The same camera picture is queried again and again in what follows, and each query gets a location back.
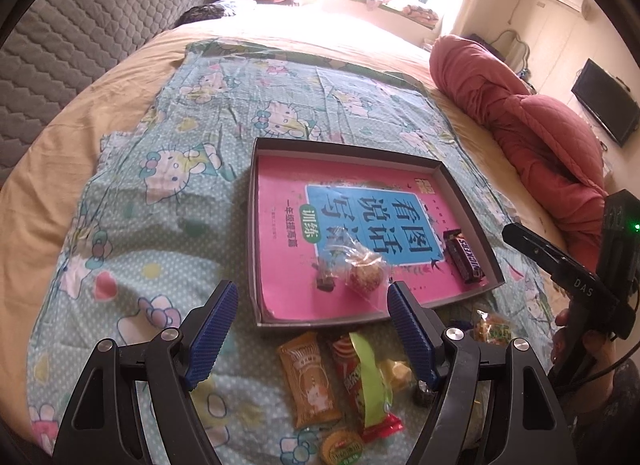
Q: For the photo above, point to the orange cat print snack packet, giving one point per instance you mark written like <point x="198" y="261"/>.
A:
<point x="310" y="380"/>

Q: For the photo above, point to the brown pastry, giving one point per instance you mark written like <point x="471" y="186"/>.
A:
<point x="492" y="330"/>

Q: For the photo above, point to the clear wrapped round pastry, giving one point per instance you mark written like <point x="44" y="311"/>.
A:
<point x="362" y="275"/>

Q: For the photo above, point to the beige bed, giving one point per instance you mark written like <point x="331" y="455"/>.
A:
<point x="60" y="160"/>

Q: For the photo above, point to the dark cardboard tray box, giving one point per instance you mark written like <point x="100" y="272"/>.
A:
<point x="254" y="245"/>

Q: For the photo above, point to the patterned pillow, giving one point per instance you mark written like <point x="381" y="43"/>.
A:
<point x="240" y="2"/>

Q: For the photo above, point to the small dark candy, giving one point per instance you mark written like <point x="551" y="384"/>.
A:
<point x="422" y="392"/>
<point x="325" y="282"/>

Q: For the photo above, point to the brown chocolate bar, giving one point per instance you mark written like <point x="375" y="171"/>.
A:
<point x="465" y="257"/>

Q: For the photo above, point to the grey quilted headboard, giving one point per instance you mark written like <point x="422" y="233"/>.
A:
<point x="75" y="20"/>

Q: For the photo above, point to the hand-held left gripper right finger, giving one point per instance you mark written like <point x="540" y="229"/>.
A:
<point x="407" y="330"/>

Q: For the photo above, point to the red snack packet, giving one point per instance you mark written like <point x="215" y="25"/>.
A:
<point x="347" y="370"/>

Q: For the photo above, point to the black television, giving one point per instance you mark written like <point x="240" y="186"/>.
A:
<point x="605" y="100"/>

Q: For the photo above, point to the folded patterned cloth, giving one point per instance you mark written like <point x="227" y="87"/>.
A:
<point x="420" y="14"/>

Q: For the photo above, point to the person's right hand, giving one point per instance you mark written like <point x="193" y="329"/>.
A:
<point x="597" y="347"/>

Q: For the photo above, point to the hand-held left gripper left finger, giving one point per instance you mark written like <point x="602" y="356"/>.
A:
<point x="215" y="330"/>

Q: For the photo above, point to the pink book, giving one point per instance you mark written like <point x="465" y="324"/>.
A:
<point x="280" y="295"/>

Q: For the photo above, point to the red quilt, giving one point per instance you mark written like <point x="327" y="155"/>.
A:
<point x="525" y="135"/>

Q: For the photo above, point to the cat print blanket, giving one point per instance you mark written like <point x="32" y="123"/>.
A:
<point x="150" y="245"/>

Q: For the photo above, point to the dark pillow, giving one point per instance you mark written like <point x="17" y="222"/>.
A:
<point x="205" y="12"/>

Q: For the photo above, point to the person's right forearm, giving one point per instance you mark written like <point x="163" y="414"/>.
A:
<point x="620" y="415"/>

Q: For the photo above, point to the round green yellow snack packet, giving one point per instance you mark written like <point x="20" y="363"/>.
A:
<point x="342" y="450"/>

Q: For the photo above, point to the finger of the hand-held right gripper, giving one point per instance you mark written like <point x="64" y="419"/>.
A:
<point x="525" y="241"/>

